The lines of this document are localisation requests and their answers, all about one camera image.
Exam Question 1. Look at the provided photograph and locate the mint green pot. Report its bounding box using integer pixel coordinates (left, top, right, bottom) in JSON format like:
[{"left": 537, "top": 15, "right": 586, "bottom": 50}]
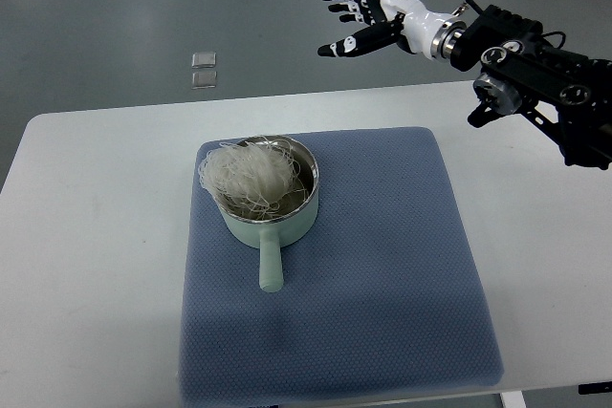
[{"left": 198, "top": 136, "right": 319, "bottom": 292}]

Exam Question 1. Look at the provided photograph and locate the white table leg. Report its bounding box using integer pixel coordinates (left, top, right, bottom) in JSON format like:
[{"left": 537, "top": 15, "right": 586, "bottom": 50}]
[{"left": 499, "top": 391, "right": 527, "bottom": 408}]

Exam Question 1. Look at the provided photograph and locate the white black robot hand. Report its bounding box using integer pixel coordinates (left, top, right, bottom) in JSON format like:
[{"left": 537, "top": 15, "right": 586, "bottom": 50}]
[{"left": 317, "top": 0, "right": 467, "bottom": 60}]

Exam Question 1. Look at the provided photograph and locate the white vermicelli bundle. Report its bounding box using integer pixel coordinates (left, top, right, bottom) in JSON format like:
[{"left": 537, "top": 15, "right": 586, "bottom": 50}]
[{"left": 197, "top": 138, "right": 309, "bottom": 221}]

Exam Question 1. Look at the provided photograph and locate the black object at table edge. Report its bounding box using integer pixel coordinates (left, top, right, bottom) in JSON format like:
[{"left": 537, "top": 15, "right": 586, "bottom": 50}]
[{"left": 579, "top": 381, "right": 612, "bottom": 395}]

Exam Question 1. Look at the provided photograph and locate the upper metal floor plate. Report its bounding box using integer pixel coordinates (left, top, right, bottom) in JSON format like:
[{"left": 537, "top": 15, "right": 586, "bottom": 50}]
[{"left": 191, "top": 52, "right": 216, "bottom": 69}]

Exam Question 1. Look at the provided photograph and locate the blue textured mat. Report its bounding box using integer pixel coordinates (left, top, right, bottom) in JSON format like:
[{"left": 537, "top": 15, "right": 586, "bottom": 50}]
[{"left": 179, "top": 127, "right": 503, "bottom": 407}]

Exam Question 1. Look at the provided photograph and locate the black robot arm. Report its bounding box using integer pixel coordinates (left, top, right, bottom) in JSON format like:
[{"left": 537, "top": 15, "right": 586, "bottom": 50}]
[{"left": 443, "top": 0, "right": 611, "bottom": 170}]

